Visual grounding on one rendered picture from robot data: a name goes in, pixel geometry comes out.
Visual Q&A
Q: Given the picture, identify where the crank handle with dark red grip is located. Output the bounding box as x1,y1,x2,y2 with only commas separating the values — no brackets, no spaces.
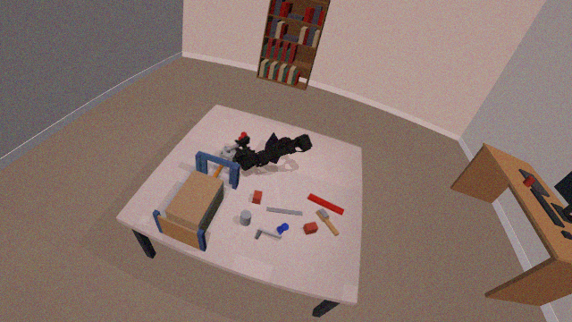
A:
226,132,247,153

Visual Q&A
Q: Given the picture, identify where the grey flat bar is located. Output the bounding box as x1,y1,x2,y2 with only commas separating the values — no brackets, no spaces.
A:
266,207,303,216

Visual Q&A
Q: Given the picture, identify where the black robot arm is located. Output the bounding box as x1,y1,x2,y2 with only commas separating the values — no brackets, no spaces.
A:
235,134,313,171

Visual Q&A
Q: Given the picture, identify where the grey crank handle with blue knob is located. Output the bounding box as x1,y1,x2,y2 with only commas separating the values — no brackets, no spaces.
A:
256,223,289,239

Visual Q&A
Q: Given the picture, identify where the grey cylinder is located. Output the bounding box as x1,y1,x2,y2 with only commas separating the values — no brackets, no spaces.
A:
240,209,251,226

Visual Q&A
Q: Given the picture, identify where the red cube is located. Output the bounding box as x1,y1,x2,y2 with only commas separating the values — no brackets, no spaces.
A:
303,222,318,234
252,191,262,205

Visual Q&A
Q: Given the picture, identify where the red flat bar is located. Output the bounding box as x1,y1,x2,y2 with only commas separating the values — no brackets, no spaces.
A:
308,194,344,215

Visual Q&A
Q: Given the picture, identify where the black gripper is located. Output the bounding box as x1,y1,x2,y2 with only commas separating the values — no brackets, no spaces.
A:
235,135,255,157

